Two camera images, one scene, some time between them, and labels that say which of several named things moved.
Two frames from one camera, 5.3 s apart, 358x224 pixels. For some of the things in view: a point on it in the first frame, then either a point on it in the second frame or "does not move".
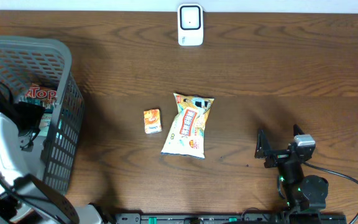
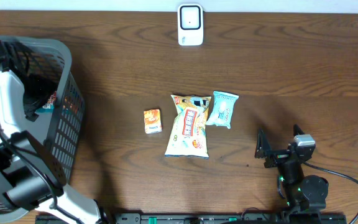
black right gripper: (277, 157) does not move
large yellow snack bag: (187, 136) does not move
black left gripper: (33, 110) → (46, 80)
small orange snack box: (152, 121) does not move
